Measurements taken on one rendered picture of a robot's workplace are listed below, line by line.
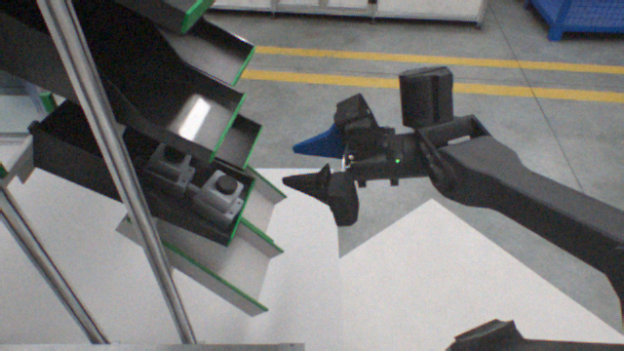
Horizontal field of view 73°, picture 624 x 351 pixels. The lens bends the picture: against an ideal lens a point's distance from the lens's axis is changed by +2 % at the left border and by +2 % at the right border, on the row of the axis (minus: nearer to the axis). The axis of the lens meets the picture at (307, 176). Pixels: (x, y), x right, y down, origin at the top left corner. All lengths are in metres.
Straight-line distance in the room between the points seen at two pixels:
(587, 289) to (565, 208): 1.98
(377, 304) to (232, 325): 0.31
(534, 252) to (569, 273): 0.17
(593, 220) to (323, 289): 0.68
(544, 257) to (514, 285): 1.31
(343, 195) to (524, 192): 0.18
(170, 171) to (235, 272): 0.26
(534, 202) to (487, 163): 0.07
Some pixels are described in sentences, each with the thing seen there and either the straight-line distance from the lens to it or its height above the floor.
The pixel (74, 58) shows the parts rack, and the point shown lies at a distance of 0.47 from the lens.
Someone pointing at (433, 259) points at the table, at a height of 0.86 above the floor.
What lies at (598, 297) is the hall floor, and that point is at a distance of 2.36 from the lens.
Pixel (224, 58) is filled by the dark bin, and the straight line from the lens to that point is 0.71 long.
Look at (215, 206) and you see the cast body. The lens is 0.61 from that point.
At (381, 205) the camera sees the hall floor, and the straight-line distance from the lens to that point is 2.35.
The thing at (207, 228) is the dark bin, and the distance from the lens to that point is 0.61.
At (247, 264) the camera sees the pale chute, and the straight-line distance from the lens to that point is 0.81.
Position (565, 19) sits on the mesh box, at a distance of 4.54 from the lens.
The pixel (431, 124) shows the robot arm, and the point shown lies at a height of 1.40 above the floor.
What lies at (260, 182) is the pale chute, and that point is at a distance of 0.91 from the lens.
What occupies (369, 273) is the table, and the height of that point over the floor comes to 0.86.
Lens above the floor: 1.68
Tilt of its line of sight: 42 degrees down
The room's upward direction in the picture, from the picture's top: straight up
